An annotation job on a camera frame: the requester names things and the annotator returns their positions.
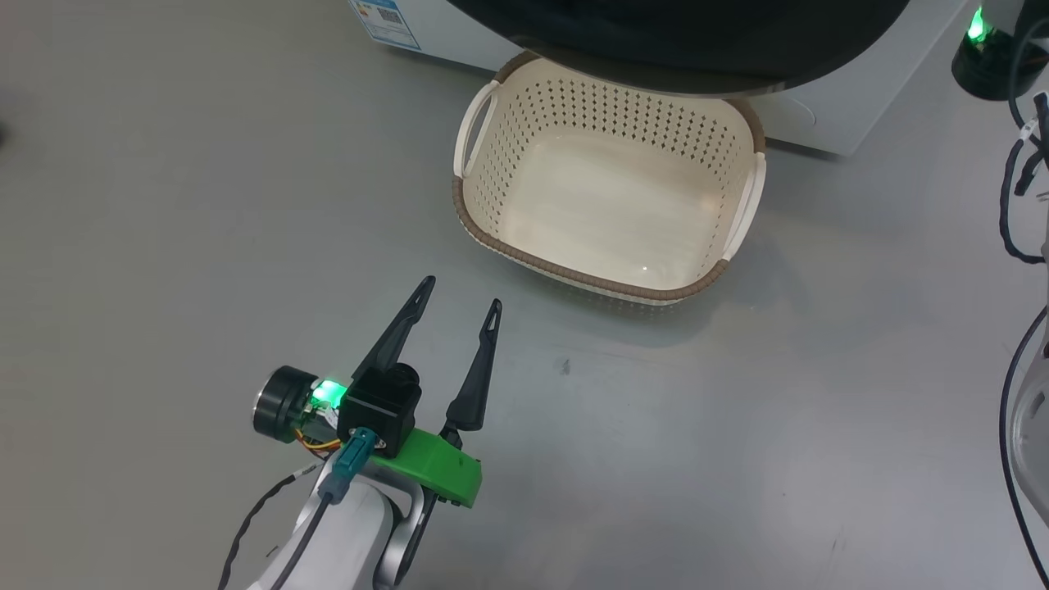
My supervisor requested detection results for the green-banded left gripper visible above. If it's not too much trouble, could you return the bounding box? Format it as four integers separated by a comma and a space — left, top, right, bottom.
252, 276, 502, 509

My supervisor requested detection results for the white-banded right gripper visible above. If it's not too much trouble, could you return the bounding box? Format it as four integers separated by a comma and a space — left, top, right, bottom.
951, 0, 1049, 103

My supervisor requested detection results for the black-rimmed glass washer door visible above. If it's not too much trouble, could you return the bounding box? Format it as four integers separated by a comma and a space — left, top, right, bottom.
443, 0, 915, 99

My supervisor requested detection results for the white front-load washing machine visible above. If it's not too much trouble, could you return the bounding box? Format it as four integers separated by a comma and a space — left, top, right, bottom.
348, 0, 972, 157

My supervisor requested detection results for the cream perforated laundry basket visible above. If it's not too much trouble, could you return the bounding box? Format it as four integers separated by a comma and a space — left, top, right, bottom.
452, 51, 768, 308

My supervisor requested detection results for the blue energy label sticker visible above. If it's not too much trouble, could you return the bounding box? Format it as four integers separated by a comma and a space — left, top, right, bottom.
348, 0, 421, 52

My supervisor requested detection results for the teal-plug left camera cable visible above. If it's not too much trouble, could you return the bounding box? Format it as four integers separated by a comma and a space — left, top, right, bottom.
270, 428, 378, 590

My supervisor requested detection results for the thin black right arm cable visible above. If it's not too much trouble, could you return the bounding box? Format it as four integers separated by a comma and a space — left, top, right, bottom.
998, 90, 1049, 267

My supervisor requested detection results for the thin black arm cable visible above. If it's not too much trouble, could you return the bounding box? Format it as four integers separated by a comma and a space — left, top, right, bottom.
998, 90, 1049, 267
217, 463, 320, 590

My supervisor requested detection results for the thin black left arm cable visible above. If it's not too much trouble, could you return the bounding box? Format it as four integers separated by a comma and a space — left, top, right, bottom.
217, 463, 320, 590

